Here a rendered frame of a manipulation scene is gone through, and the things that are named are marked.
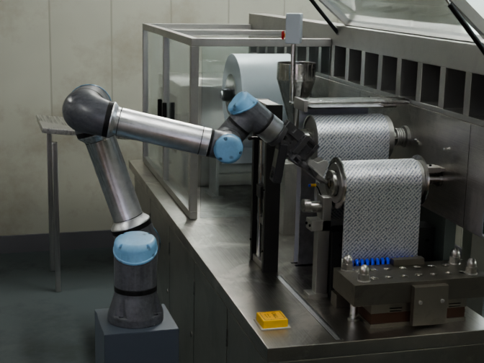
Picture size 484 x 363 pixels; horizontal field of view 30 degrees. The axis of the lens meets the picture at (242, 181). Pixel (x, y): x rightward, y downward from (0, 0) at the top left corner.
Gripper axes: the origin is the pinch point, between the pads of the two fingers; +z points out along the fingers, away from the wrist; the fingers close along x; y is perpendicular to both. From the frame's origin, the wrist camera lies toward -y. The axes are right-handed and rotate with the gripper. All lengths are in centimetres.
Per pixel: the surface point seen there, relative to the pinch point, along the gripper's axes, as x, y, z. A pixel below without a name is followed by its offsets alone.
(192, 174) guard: 94, -25, -2
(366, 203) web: -8.4, 3.1, 11.4
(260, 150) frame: 35.4, -2.9, -7.9
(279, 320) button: -21.6, -36.9, 6.9
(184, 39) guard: 108, 14, -35
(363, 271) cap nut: -25.7, -12.6, 14.9
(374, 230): -8.5, -1.2, 18.7
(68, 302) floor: 259, -131, 39
